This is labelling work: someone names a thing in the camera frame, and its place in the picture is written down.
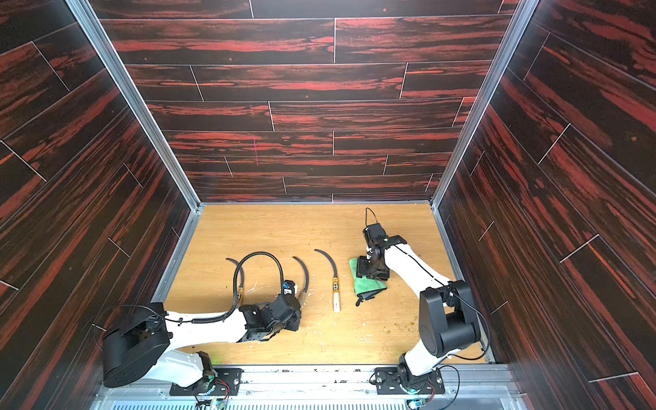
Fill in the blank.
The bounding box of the green and black rag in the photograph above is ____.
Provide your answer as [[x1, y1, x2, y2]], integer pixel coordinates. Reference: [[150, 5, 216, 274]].
[[350, 258, 387, 307]]

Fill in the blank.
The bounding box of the small sickle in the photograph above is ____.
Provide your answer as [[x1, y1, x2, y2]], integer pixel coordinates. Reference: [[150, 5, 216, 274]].
[[314, 249, 341, 313], [227, 258, 245, 308], [293, 256, 309, 308]]

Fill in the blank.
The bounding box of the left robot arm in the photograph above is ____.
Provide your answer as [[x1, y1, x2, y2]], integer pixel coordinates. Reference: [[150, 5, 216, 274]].
[[102, 293, 302, 388]]

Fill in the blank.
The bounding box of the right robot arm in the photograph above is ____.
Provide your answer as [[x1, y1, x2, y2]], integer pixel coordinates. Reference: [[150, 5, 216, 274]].
[[355, 223, 482, 395]]

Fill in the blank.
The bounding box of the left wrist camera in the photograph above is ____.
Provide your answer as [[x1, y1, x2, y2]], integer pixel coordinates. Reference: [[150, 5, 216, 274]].
[[282, 279, 298, 296]]

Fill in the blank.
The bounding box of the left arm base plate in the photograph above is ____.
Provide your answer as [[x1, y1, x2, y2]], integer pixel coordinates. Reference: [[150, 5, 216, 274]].
[[169, 367, 244, 398]]

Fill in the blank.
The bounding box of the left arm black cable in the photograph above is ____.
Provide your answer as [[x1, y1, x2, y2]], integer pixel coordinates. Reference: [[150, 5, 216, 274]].
[[91, 250, 286, 339]]

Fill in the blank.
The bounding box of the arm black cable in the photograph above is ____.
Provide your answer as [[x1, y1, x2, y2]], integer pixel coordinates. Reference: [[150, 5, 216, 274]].
[[365, 207, 492, 410], [91, 250, 286, 339]]

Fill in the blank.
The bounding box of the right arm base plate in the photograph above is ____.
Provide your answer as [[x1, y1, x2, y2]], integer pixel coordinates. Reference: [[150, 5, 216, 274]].
[[369, 367, 445, 396]]

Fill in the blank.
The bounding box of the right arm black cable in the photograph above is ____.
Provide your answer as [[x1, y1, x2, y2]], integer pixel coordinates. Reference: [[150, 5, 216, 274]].
[[365, 207, 492, 410]]

